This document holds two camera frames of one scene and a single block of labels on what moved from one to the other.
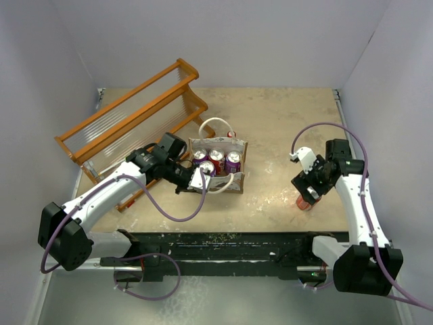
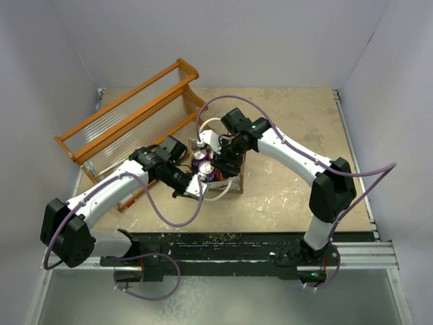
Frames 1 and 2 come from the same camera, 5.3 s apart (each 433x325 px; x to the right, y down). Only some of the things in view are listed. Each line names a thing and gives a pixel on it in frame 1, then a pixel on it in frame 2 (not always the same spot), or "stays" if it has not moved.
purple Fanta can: [208, 168] stays
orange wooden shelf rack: [141, 135] stays
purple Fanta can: [199, 155] stays
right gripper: [303, 181] to [220, 160]
